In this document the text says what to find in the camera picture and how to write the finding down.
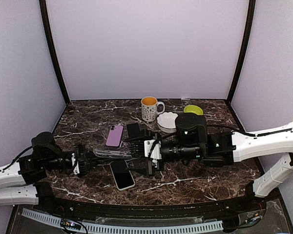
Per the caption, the clear magsafe phone case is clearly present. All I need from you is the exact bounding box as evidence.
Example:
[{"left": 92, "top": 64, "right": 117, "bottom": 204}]
[{"left": 93, "top": 149, "right": 132, "bottom": 159}]

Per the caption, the black phone dark case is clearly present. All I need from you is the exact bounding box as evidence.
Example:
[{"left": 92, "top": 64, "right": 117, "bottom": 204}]
[{"left": 105, "top": 125, "right": 124, "bottom": 147}]

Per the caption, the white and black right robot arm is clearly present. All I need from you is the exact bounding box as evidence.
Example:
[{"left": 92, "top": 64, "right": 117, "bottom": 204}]
[{"left": 126, "top": 113, "right": 293, "bottom": 212}]

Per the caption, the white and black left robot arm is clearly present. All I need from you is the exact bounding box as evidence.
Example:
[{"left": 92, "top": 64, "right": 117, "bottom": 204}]
[{"left": 0, "top": 132, "right": 96, "bottom": 213}]

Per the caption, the black phone white case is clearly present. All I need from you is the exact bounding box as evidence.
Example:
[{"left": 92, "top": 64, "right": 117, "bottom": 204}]
[{"left": 110, "top": 160, "right": 135, "bottom": 191}]

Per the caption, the white scalloped ceramic dish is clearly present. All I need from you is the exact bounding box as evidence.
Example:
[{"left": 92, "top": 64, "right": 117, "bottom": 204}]
[{"left": 157, "top": 112, "right": 178, "bottom": 133}]

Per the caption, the white spotted mug orange inside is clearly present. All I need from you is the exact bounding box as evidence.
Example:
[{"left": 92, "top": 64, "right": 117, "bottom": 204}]
[{"left": 141, "top": 97, "right": 166, "bottom": 122}]

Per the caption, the lime green bowl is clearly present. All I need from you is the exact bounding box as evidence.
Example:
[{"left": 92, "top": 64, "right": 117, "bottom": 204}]
[{"left": 184, "top": 105, "right": 204, "bottom": 116}]

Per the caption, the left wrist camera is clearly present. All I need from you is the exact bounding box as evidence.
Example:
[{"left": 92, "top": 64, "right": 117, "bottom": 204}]
[{"left": 71, "top": 153, "right": 80, "bottom": 175}]

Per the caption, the white slotted cable duct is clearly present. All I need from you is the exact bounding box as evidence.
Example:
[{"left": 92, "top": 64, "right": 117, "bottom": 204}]
[{"left": 21, "top": 208, "right": 224, "bottom": 234}]

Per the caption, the black left frame post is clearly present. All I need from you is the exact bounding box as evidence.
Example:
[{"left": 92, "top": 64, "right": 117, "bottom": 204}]
[{"left": 39, "top": 0, "right": 70, "bottom": 105}]

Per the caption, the black frame post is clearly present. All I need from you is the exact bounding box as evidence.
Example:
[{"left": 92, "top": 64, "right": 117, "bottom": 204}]
[
  {"left": 226, "top": 0, "right": 256, "bottom": 105},
  {"left": 39, "top": 0, "right": 70, "bottom": 105}
]

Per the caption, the black right frame post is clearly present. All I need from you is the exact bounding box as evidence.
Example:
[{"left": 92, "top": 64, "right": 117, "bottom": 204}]
[{"left": 226, "top": 0, "right": 256, "bottom": 105}]

